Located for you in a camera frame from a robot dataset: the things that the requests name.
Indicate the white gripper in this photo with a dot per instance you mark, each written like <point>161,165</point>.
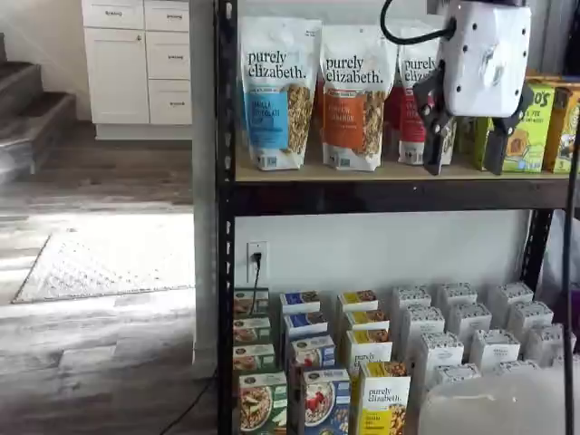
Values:
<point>485,54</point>

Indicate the blue white flax oatmeal box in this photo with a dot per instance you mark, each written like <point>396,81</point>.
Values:
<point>312,351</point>
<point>326,403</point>

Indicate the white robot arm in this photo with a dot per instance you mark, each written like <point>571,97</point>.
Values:
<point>498,403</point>

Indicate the green Bobo's apple pie box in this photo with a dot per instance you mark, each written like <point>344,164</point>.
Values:
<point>530,145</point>

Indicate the black metal shelf rack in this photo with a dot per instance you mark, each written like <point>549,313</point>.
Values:
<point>385,195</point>

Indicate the yellow Bobo's box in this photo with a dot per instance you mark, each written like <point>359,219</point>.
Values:
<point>564,136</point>

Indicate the white patterned pantry box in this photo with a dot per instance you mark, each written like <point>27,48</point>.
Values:
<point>516,364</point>
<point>411,296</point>
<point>512,293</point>
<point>455,374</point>
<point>530,315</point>
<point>494,346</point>
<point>544,340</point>
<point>469,317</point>
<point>439,349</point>
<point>457,293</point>
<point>423,319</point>

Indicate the yellow purely elizabeth box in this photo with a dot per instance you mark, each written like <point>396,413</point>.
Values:
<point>364,318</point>
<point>358,300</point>
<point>385,403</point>
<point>369,346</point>

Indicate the purple box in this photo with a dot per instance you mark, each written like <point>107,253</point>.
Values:
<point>576,312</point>

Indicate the blue purely elizabeth box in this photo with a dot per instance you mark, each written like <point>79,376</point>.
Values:
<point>299,301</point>
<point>303,322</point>

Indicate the green apple cinnamon oatmeal box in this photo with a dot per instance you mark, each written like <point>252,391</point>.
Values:
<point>263,403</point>
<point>242,301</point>
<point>254,358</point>
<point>251,331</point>

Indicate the granola bag red label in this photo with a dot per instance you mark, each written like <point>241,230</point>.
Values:
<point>408,113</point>

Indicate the granola bag orange label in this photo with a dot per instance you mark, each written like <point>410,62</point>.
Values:
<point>353,68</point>

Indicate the white plastic bag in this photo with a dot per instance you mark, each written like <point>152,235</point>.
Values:
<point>557,254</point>

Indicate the granola bag blue label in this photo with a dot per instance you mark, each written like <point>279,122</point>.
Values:
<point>272,68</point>

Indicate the white drawer cabinet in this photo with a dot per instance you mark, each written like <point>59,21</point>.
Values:
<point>118,72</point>

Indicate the pale patterned rug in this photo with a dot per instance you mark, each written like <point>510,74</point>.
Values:
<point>104,272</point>

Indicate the dark wooden stairs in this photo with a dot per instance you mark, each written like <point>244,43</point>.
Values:
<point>27,113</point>

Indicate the white wall outlet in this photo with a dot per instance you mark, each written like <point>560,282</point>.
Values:
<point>263,272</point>

